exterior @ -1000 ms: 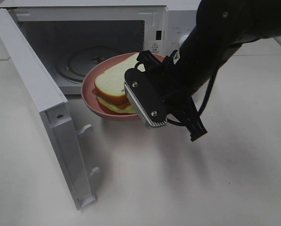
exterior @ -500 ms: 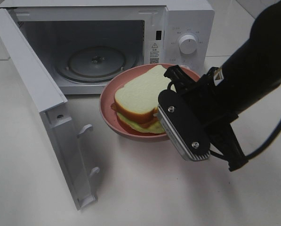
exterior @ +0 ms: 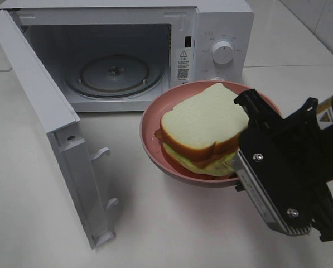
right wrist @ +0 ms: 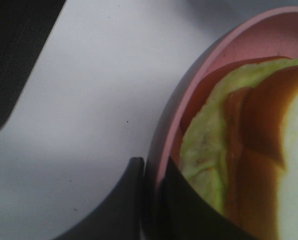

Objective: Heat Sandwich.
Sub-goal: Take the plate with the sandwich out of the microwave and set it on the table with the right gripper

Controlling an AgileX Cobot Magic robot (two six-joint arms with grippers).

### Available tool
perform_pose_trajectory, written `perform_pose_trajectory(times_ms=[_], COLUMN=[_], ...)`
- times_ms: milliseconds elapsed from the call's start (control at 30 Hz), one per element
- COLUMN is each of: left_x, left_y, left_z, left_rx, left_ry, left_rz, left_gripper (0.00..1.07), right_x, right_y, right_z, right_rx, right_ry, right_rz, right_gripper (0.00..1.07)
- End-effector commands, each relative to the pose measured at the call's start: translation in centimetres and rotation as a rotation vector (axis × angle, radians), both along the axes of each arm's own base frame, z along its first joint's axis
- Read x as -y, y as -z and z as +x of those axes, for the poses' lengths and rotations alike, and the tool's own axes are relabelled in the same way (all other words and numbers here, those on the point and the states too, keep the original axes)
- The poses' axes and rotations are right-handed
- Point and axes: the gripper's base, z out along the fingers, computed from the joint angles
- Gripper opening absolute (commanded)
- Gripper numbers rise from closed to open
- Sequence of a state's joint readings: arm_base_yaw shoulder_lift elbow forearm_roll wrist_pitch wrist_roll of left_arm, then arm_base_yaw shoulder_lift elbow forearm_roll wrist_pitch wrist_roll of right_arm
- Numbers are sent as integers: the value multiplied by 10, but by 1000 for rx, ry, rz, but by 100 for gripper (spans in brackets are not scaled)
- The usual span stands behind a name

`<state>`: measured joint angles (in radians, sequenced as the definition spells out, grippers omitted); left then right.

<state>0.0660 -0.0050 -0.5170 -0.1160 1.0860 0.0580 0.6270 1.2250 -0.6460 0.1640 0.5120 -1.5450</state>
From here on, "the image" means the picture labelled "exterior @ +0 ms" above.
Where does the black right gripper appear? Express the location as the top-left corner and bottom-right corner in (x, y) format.
(234, 89), (333, 242)

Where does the white bread sandwich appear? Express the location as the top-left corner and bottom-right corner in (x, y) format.
(155, 83), (249, 177)

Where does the white timer knob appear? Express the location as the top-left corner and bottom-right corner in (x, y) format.
(211, 76), (225, 81)

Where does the pink round plate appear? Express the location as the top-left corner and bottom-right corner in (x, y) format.
(139, 80), (283, 188)

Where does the white microwave door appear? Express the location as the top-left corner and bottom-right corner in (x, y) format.
(0, 11), (118, 249)

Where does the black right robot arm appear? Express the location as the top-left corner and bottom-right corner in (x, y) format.
(233, 89), (333, 242)

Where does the white adjacent table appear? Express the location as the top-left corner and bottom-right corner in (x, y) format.
(243, 0), (333, 68)

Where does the white upper power knob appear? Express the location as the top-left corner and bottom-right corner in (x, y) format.
(211, 40), (234, 65)

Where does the white warning label sticker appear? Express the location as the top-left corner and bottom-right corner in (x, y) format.
(174, 47), (193, 82)

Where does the glass microwave turntable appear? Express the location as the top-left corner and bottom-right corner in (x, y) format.
(65, 54), (164, 99)

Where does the white microwave oven body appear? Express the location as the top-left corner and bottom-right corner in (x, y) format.
(0, 1), (254, 112)

